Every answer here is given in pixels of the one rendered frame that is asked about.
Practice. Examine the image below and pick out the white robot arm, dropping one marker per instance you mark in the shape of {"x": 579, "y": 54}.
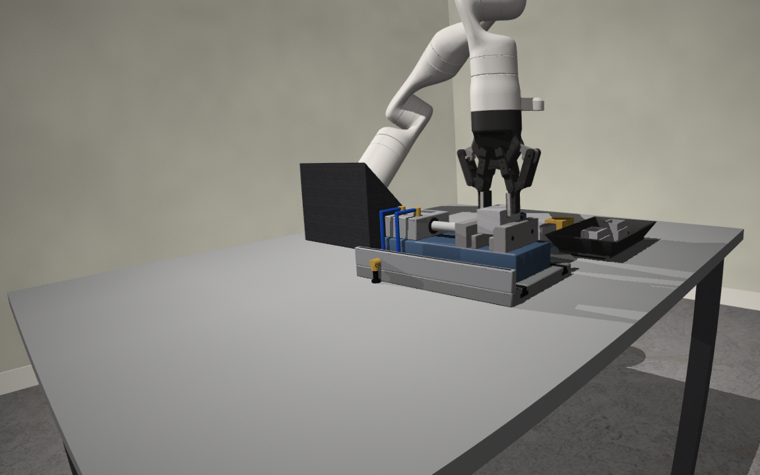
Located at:
{"x": 494, "y": 79}

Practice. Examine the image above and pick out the yellow rectangular block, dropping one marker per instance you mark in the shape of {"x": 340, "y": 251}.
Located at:
{"x": 561, "y": 221}

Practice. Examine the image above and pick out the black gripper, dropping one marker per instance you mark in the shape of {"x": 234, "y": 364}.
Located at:
{"x": 498, "y": 144}

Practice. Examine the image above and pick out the white rectangular part with pocket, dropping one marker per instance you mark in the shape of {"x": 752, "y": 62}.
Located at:
{"x": 598, "y": 233}

